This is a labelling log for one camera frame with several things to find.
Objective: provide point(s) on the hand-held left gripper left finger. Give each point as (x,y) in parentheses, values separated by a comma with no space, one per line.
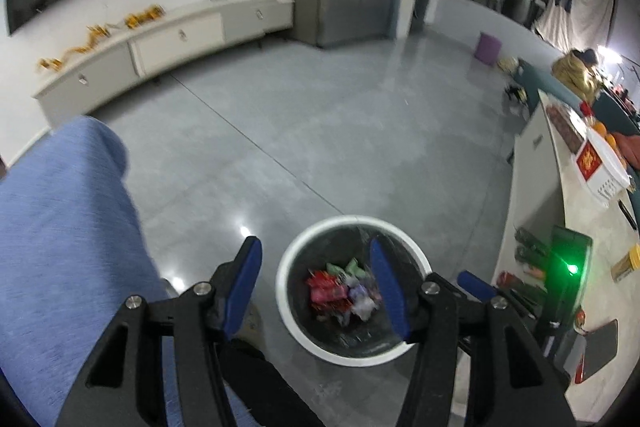
(245,287)

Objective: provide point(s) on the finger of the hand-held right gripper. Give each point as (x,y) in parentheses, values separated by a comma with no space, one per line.
(475,284)

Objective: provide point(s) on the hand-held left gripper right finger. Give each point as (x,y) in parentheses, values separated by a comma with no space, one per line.
(392,292)

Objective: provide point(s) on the white trash bin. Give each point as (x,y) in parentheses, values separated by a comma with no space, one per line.
(287,302)

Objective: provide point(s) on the green plastic bag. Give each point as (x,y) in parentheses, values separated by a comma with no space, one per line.
(350,267)

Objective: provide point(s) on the black bin liner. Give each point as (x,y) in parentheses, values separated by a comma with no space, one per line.
(350,337)

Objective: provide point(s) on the red snack packet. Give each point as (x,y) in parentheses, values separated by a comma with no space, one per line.
(325,292)

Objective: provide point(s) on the black phone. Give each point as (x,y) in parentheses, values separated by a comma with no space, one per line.
(600,347)

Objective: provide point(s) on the yellow bottle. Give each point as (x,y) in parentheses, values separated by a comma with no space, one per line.
(627,264)

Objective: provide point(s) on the white plastic basket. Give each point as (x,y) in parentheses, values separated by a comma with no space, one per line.
(607,182)

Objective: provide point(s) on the white table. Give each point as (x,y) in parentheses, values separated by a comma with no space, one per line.
(535,167)

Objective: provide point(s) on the brown snack tray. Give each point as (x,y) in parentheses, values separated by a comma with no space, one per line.
(562,127)

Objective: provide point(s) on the teal sofa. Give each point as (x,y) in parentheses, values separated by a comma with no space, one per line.
(540,79)

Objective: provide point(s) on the purple bucket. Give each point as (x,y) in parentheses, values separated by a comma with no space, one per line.
(487,48)

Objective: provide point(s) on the white television cabinet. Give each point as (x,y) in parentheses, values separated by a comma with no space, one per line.
(165,44)

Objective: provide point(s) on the white hanging sheet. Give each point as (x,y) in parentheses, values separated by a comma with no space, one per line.
(590,12)

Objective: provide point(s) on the golden tiger figurine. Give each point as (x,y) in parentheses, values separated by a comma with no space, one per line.
(142,17)

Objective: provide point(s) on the golden dragon figurine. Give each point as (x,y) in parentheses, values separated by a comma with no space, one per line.
(50,64)
(97,34)

